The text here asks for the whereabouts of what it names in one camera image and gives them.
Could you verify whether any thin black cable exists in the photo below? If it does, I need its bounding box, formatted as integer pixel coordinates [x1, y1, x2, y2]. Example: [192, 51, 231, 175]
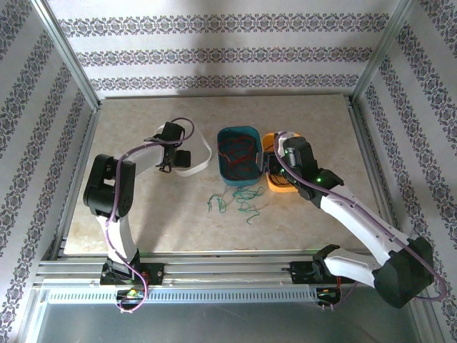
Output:
[267, 171, 297, 187]

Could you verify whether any aluminium front frame rail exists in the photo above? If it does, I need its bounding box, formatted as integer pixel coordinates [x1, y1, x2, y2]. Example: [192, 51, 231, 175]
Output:
[35, 249, 393, 287]

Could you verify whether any teal plastic container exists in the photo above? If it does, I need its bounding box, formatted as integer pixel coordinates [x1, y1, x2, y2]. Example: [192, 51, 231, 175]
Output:
[216, 125, 267, 187]

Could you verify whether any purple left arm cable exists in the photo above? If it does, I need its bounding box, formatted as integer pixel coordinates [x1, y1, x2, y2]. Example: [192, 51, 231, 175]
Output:
[105, 116, 196, 315]

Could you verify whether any white plastic container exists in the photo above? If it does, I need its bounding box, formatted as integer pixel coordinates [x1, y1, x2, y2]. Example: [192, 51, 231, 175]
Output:
[174, 131, 214, 179]

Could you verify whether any orange plastic container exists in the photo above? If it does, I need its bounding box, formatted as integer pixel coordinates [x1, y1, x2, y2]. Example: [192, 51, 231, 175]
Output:
[261, 131, 304, 194]

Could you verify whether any aluminium frame post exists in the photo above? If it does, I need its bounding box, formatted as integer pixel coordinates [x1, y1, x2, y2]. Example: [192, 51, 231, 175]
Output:
[351, 0, 417, 104]
[30, 0, 101, 111]

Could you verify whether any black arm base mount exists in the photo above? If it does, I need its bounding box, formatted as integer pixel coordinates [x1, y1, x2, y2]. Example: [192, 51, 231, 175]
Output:
[99, 262, 166, 287]
[288, 260, 317, 285]

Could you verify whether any small circuit board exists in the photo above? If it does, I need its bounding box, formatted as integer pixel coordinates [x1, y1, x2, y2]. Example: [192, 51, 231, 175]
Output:
[317, 287, 342, 305]
[116, 288, 150, 300]

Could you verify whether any aluminium side frame rail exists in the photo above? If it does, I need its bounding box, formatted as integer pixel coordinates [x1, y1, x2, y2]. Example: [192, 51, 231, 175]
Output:
[48, 105, 103, 260]
[348, 96, 406, 251]

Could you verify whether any thin green cable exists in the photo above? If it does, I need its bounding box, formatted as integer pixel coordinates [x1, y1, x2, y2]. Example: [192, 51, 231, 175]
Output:
[206, 186, 267, 227]

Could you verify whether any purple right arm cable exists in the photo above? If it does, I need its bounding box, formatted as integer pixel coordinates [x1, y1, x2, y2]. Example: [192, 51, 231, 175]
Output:
[273, 130, 448, 303]

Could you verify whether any slotted grey cable duct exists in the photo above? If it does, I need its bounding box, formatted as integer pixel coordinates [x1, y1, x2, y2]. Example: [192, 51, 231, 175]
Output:
[46, 287, 321, 304]

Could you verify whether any thin red cable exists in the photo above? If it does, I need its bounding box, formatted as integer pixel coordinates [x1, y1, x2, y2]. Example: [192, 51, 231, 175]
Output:
[217, 134, 261, 179]

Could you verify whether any grey metal panel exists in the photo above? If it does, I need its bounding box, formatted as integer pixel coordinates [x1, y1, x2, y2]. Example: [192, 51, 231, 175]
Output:
[35, 303, 418, 343]

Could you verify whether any aluminium back frame rail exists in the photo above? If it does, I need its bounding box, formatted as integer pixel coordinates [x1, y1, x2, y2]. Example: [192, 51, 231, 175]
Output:
[99, 93, 354, 100]

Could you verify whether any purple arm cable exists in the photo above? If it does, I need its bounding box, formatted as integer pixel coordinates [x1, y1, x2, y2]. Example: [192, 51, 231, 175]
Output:
[273, 130, 448, 303]
[105, 116, 196, 315]

